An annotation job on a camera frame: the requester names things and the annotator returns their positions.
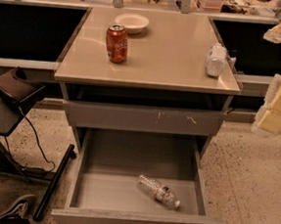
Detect grey white sneaker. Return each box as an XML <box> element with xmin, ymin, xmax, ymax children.
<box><xmin>0</xmin><ymin>194</ymin><xmax>37</xmax><ymax>220</ymax></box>

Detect clear plastic water bottle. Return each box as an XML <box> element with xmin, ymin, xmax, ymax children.
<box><xmin>137</xmin><ymin>175</ymin><xmax>181</xmax><ymax>210</ymax></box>

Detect black device on stand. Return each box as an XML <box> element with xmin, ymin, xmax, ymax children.
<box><xmin>0</xmin><ymin>67</ymin><xmax>47</xmax><ymax>113</ymax></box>

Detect grey drawer cabinet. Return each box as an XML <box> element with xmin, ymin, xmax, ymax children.
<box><xmin>54</xmin><ymin>6</ymin><xmax>241</xmax><ymax>153</ymax></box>

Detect black stand leg bar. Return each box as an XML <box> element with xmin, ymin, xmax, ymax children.
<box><xmin>33</xmin><ymin>144</ymin><xmax>76</xmax><ymax>222</ymax></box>

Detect orange soda can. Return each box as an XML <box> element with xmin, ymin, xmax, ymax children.
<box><xmin>106</xmin><ymin>23</ymin><xmax>128</xmax><ymax>63</ymax></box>

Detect open grey lower drawer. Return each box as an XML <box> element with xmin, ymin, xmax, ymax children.
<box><xmin>52</xmin><ymin>128</ymin><xmax>223</xmax><ymax>224</ymax></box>

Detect closed grey upper drawer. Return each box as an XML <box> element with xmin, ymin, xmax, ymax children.
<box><xmin>64</xmin><ymin>101</ymin><xmax>226</xmax><ymax>136</ymax></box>

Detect white bowl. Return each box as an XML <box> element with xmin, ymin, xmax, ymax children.
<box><xmin>115</xmin><ymin>13</ymin><xmax>150</xmax><ymax>35</ymax></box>

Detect black cable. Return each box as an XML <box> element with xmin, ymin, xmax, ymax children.
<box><xmin>1</xmin><ymin>106</ymin><xmax>62</xmax><ymax>177</ymax></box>

